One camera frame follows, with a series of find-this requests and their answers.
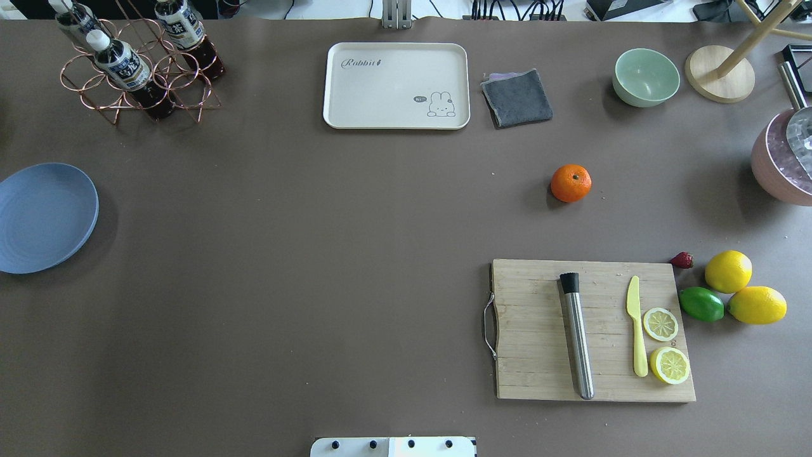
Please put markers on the orange mandarin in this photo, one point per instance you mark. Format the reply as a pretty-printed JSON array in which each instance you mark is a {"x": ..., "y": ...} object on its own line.
[{"x": 570, "y": 183}]

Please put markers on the blue plate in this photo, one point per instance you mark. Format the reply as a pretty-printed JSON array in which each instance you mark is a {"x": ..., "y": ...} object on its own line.
[{"x": 48, "y": 211}]

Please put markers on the cream rabbit tray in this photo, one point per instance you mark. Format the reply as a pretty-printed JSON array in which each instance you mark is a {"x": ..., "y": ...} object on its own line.
[{"x": 397, "y": 86}]

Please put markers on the grey folded cloth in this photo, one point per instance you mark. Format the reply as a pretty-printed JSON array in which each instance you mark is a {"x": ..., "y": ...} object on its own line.
[{"x": 516, "y": 98}]

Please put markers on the steel muddler black tip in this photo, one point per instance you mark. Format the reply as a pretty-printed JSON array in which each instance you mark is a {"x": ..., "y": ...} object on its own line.
[{"x": 570, "y": 285}]

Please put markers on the wooden cutting board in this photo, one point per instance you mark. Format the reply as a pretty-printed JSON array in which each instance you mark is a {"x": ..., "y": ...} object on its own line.
[{"x": 533, "y": 348}]

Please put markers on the thin lemon slice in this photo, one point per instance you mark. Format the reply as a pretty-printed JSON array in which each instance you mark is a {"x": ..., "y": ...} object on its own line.
[{"x": 660, "y": 324}]

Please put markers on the yellow plastic knife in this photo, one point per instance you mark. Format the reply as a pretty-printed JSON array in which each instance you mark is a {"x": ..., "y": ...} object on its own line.
[{"x": 633, "y": 309}]

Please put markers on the red strawberry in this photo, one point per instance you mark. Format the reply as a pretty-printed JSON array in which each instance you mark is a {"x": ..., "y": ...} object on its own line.
[{"x": 683, "y": 260}]

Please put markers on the green bowl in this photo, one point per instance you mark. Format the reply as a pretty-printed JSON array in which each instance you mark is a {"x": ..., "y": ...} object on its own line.
[{"x": 645, "y": 78}]

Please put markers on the thick lemon half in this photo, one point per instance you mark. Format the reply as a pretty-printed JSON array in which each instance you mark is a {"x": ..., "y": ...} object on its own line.
[{"x": 670, "y": 365}]

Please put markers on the tea bottle lower left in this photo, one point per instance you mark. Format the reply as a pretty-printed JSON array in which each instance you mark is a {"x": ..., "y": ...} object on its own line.
[{"x": 184, "y": 29}]

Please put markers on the tea bottle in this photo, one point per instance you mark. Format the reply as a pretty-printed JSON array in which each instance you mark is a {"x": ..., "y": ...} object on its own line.
[
  {"x": 184, "y": 29},
  {"x": 130, "y": 73},
  {"x": 76, "y": 21}
]

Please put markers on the green lime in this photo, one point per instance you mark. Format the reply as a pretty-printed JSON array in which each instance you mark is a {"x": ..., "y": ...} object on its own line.
[{"x": 701, "y": 303}]

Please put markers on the yellow lemon lower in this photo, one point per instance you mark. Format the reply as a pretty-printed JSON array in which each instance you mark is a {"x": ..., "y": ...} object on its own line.
[{"x": 729, "y": 271}]

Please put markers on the yellow lemon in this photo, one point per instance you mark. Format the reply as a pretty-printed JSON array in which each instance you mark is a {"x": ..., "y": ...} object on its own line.
[
  {"x": 758, "y": 305},
  {"x": 729, "y": 271}
]

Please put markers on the tea bottle top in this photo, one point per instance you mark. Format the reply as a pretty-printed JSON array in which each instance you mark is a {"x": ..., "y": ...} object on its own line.
[{"x": 130, "y": 73}]

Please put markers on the wooden cup tree stand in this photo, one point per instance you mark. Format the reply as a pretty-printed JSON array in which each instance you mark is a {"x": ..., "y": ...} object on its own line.
[{"x": 722, "y": 74}]

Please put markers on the yellow lemon upper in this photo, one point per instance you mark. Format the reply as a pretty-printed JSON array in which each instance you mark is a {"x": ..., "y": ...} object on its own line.
[{"x": 758, "y": 305}]

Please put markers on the pink ice bowl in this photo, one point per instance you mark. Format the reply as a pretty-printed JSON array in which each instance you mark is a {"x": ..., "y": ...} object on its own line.
[{"x": 776, "y": 168}]

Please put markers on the tea bottle lower right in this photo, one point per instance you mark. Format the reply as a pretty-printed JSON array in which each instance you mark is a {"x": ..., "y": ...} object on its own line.
[{"x": 76, "y": 21}]

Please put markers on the steel ice scoop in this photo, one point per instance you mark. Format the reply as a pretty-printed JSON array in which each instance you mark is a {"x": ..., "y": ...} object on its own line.
[{"x": 798, "y": 130}]

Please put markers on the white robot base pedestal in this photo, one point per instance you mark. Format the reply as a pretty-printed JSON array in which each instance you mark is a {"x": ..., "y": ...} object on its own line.
[{"x": 395, "y": 446}]

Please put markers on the copper wire bottle rack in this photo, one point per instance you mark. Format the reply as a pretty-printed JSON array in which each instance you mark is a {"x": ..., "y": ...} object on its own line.
[{"x": 146, "y": 36}]

